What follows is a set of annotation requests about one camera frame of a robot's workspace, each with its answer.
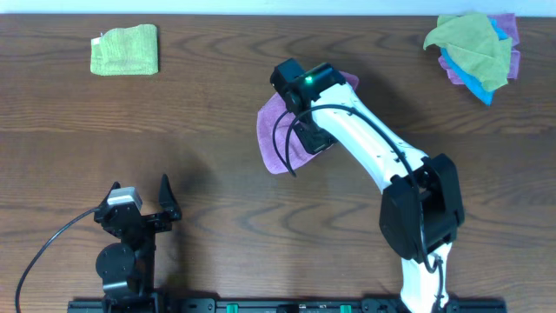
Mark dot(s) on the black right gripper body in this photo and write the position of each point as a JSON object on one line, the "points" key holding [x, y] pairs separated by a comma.
{"points": [[316, 140]]}

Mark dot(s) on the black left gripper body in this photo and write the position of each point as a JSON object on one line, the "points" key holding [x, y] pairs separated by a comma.
{"points": [[146, 220]]}

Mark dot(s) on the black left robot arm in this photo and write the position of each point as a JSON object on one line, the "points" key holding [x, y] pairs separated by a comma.
{"points": [[127, 268]]}

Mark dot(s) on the purple microfiber cloth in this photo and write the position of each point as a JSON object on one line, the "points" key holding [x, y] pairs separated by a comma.
{"points": [[506, 27], [271, 128]]}

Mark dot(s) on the green crumpled microfiber cloth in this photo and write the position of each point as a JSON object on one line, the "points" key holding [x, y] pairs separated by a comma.
{"points": [[474, 46]]}

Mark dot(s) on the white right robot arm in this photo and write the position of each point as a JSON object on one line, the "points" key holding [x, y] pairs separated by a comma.
{"points": [[421, 205]]}

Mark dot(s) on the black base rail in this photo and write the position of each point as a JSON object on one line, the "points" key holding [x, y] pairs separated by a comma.
{"points": [[207, 305]]}

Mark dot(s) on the folded green microfiber cloth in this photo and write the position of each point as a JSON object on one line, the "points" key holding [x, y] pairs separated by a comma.
{"points": [[126, 52]]}

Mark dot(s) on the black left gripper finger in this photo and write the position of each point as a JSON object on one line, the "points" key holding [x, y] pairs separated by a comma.
{"points": [[166, 197], [108, 201]]}

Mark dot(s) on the blue microfiber cloth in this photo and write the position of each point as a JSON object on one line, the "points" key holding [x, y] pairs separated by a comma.
{"points": [[471, 82]]}

